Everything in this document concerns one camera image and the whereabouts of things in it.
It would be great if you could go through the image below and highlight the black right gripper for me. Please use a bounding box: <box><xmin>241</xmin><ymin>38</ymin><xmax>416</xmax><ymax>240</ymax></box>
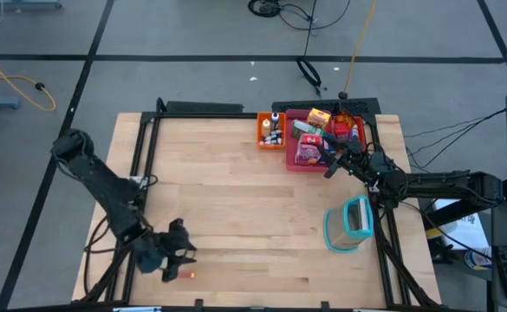
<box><xmin>323</xmin><ymin>137</ymin><xmax>404</xmax><ymax>192</ymax></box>

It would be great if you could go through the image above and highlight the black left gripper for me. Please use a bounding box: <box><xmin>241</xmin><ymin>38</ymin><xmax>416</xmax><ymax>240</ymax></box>
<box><xmin>135</xmin><ymin>218</ymin><xmax>198</xmax><ymax>283</ymax></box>

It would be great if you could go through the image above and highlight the red small box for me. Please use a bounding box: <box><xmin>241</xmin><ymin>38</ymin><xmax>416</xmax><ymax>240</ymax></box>
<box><xmin>333</xmin><ymin>121</ymin><xmax>351</xmax><ymax>142</ymax></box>

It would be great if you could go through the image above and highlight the purple cereal box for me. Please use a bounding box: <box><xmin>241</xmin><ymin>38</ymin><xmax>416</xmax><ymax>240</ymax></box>
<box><xmin>295</xmin><ymin>144</ymin><xmax>322</xmax><ymax>166</ymax></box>

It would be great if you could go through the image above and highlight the green cereal box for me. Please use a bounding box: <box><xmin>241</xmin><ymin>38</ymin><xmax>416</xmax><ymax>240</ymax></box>
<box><xmin>291</xmin><ymin>120</ymin><xmax>324</xmax><ymax>139</ymax></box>

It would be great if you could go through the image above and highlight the yellow Corn Pops cereal box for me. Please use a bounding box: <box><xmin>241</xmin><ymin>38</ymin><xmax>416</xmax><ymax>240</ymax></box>
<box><xmin>307</xmin><ymin>107</ymin><xmax>332</xmax><ymax>130</ymax></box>

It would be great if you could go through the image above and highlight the red plastic basket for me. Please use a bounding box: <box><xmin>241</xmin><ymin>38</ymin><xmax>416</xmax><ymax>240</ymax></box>
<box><xmin>331</xmin><ymin>114</ymin><xmax>368</xmax><ymax>153</ymax></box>

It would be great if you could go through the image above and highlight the pink plastic bin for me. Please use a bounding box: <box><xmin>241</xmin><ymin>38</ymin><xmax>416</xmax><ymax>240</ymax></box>
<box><xmin>284</xmin><ymin>108</ymin><xmax>339</xmax><ymax>173</ymax></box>

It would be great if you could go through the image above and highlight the black perforated panel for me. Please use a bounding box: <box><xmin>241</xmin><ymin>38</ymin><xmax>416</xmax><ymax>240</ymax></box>
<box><xmin>271</xmin><ymin>97</ymin><xmax>383</xmax><ymax>116</ymax></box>

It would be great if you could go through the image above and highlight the orange plastic basket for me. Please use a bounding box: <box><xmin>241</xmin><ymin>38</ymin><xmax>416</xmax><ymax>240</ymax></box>
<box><xmin>256</xmin><ymin>112</ymin><xmax>287</xmax><ymax>151</ymax></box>

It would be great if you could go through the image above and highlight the black desk bar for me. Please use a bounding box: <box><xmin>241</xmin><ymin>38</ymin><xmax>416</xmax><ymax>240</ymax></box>
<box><xmin>424</xmin><ymin>179</ymin><xmax>507</xmax><ymax>231</ymax></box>

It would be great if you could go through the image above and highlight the white paper sheet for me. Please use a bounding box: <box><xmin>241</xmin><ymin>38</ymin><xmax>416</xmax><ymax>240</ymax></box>
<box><xmin>430</xmin><ymin>198</ymin><xmax>491</xmax><ymax>252</ymax></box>

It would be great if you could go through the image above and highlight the black flat panel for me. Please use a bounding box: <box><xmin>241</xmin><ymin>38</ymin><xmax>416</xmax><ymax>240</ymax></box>
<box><xmin>156</xmin><ymin>97</ymin><xmax>245</xmax><ymax>115</ymax></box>

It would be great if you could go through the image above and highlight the teal-handled metal box grater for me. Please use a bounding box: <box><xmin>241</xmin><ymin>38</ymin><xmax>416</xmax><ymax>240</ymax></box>
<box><xmin>322</xmin><ymin>194</ymin><xmax>374</xmax><ymax>254</ymax></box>

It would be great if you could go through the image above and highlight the black looped floor cable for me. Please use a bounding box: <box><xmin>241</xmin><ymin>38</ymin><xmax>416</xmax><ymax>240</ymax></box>
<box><xmin>295</xmin><ymin>0</ymin><xmax>328</xmax><ymax>99</ymax></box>

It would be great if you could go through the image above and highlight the yellow hanging cable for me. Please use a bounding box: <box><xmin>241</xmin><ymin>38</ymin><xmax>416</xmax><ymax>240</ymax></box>
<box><xmin>342</xmin><ymin>0</ymin><xmax>379</xmax><ymax>100</ymax></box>

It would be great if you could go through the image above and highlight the black aluminium table frame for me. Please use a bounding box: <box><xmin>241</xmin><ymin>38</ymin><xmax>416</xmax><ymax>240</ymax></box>
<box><xmin>79</xmin><ymin>97</ymin><xmax>443</xmax><ymax>309</ymax></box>

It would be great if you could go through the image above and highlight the black coiled floor cable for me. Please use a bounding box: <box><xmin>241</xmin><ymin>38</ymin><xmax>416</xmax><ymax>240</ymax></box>
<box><xmin>247</xmin><ymin>0</ymin><xmax>353</xmax><ymax>32</ymax></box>

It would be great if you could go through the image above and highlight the yellow floor cable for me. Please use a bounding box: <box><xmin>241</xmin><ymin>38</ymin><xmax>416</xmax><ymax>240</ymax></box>
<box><xmin>0</xmin><ymin>45</ymin><xmax>58</xmax><ymax>113</ymax></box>

